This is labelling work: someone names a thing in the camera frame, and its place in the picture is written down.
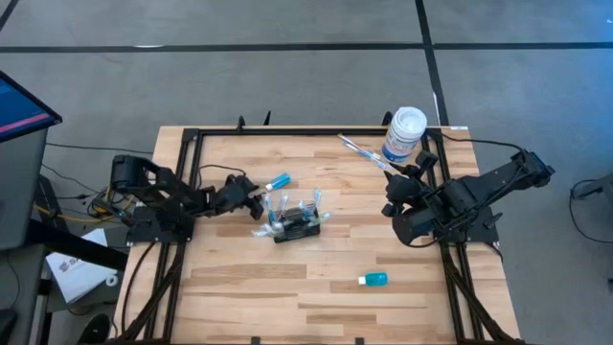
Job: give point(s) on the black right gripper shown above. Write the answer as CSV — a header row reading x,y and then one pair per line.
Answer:
x,y
414,189

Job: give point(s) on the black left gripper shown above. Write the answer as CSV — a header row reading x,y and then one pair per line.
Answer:
x,y
239,191

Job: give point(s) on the pink white toothbrush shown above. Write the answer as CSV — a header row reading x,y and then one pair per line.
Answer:
x,y
283,201

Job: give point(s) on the white-lidded wipes canister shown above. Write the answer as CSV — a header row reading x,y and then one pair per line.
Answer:
x,y
404,129

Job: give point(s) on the blue-capped small tube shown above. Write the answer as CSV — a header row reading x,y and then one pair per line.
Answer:
x,y
376,279

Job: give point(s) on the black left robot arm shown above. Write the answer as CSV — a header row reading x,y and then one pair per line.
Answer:
x,y
163,196

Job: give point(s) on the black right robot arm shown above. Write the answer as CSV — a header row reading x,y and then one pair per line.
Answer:
x,y
479,191

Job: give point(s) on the small blue toothpaste tube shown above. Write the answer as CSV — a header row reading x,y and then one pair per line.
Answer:
x,y
279,181

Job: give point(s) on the orange white toothbrush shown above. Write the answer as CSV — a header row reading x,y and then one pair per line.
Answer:
x,y
352,142

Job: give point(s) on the white tape roll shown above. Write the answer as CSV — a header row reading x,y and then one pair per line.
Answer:
x,y
111,279

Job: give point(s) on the black side desk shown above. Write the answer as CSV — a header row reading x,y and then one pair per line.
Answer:
x,y
72,244

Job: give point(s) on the white paper booklet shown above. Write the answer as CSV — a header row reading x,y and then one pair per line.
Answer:
x,y
76,273

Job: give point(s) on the person's black shoe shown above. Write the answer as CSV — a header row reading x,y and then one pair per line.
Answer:
x,y
96,329

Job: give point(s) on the monitor with blue screen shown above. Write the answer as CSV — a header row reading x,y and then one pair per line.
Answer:
x,y
19,110

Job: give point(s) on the black metal table frame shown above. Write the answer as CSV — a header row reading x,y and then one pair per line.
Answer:
x,y
311,131

